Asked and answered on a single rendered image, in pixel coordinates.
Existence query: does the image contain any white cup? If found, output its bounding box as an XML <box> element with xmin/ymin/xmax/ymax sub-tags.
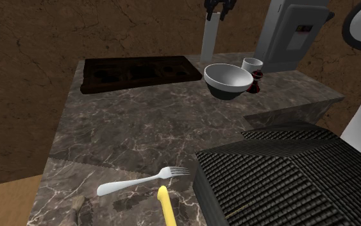
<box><xmin>240</xmin><ymin>57</ymin><xmax>264</xmax><ymax>74</ymax></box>

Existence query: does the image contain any white bowl with black base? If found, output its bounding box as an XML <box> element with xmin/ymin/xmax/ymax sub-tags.
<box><xmin>203</xmin><ymin>63</ymin><xmax>255</xmax><ymax>101</ymax></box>

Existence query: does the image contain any grey appliance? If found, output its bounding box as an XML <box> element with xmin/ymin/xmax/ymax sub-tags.
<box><xmin>253</xmin><ymin>0</ymin><xmax>336</xmax><ymax>74</ymax></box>

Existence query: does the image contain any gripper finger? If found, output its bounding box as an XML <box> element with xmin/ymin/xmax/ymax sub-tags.
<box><xmin>204</xmin><ymin>0</ymin><xmax>219</xmax><ymax>22</ymax></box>
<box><xmin>219</xmin><ymin>0</ymin><xmax>238</xmax><ymax>22</ymax></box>

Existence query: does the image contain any brown utensil handle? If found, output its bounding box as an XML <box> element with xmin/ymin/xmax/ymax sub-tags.
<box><xmin>58</xmin><ymin>195</ymin><xmax>86</xmax><ymax>226</ymax></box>

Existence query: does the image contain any dark patterned robot stand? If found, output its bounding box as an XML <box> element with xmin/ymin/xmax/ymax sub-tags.
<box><xmin>192</xmin><ymin>121</ymin><xmax>361</xmax><ymax>226</ymax></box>

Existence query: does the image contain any red and black grinder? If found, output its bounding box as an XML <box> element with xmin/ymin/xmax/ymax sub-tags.
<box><xmin>246</xmin><ymin>69</ymin><xmax>264</xmax><ymax>94</ymax></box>

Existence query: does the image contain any yellow utensil handle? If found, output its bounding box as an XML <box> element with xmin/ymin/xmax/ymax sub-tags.
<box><xmin>156</xmin><ymin>184</ymin><xmax>178</xmax><ymax>226</ymax></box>

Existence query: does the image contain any dark cooktop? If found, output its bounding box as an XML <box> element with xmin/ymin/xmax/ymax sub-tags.
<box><xmin>80</xmin><ymin>55</ymin><xmax>204</xmax><ymax>95</ymax></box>

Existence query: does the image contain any silver fork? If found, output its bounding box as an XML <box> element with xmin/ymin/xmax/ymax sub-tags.
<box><xmin>96</xmin><ymin>166</ymin><xmax>191</xmax><ymax>197</ymax></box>

